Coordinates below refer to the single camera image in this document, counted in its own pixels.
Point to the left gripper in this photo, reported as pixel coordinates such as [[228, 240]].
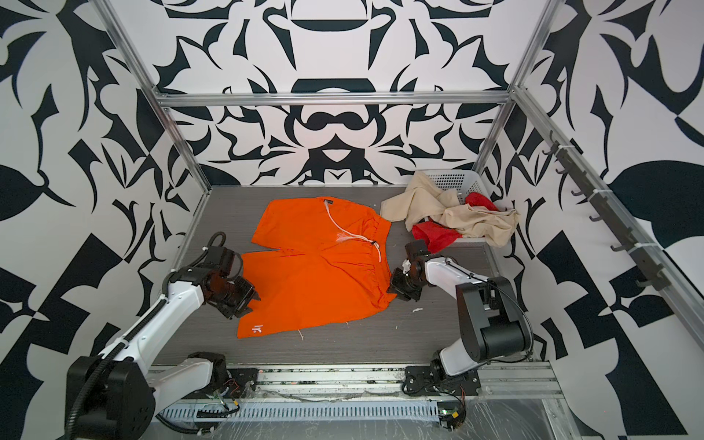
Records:
[[248, 291]]

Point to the beige shorts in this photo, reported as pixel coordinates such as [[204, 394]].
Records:
[[396, 208]]

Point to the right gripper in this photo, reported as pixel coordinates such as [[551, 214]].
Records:
[[397, 287]]

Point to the white laundry basket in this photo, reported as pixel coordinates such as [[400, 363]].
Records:
[[456, 181]]

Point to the red shorts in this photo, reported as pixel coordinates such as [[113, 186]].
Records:
[[436, 236]]

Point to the white slotted cable duct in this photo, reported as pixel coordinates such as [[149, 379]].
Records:
[[298, 411]]

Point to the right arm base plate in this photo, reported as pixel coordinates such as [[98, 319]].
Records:
[[429, 381]]

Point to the orange shorts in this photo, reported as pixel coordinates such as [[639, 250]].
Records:
[[323, 261]]

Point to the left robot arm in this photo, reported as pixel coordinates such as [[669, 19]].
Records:
[[112, 395]]

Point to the wall hook rail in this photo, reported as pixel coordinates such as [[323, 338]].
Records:
[[613, 214]]

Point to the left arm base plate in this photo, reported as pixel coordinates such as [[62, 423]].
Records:
[[239, 383]]

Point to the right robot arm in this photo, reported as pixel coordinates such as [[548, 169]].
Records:
[[492, 325]]

